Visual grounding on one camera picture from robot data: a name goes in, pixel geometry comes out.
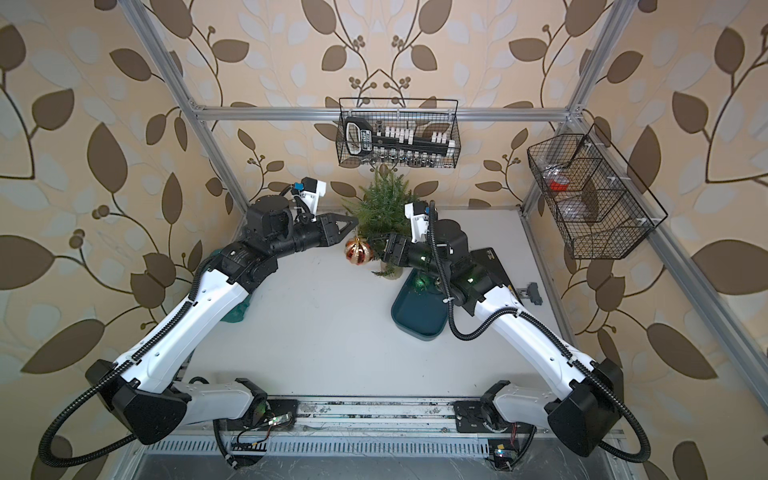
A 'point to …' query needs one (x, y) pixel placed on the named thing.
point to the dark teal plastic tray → (421, 315)
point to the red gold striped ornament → (359, 251)
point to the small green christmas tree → (379, 208)
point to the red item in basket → (554, 186)
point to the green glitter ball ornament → (422, 282)
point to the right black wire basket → (600, 208)
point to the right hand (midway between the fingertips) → (376, 241)
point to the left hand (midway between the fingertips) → (351, 217)
